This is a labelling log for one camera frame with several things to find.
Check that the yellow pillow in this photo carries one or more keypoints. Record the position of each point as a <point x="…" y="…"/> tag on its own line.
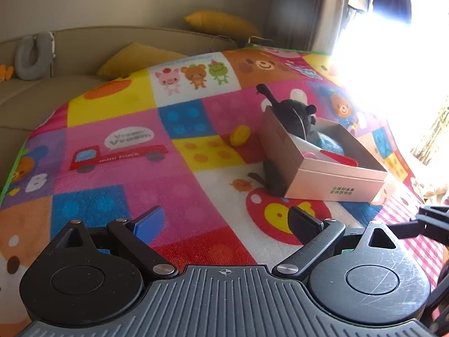
<point x="221" y="24"/>
<point x="140" y="59"/>

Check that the white and red toy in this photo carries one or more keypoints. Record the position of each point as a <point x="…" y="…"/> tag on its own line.
<point x="342" y="159"/>

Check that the blue and white packet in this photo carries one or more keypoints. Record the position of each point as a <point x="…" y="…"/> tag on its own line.
<point x="329" y="144"/>

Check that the colourful printed play mat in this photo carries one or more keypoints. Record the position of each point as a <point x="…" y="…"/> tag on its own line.
<point x="140" y="182"/>

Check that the grey curtain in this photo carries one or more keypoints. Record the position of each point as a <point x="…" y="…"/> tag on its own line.
<point x="298" y="7"/>

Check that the yellow toy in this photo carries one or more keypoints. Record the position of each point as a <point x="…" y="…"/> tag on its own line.
<point x="240" y="135"/>

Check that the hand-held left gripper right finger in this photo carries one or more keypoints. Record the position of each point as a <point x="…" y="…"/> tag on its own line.
<point x="303" y="224"/>

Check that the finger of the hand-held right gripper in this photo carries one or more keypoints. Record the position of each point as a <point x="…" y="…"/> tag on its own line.
<point x="421" y="228"/>
<point x="436" y="213"/>

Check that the black plush toy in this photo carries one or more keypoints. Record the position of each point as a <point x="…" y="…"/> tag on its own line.
<point x="294" y="116"/>

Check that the grey neck pillow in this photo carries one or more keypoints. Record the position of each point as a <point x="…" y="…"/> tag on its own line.
<point x="31" y="66"/>

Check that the beige sofa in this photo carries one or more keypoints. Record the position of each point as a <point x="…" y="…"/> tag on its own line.
<point x="70" y="52"/>

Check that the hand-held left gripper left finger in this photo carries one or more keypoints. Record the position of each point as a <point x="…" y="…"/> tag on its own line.
<point x="149" y="224"/>

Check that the pink cardboard box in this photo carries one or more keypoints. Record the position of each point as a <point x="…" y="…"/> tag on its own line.
<point x="333" y="182"/>

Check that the yellowish plant stems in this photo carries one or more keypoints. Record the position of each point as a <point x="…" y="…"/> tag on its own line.
<point x="433" y="137"/>

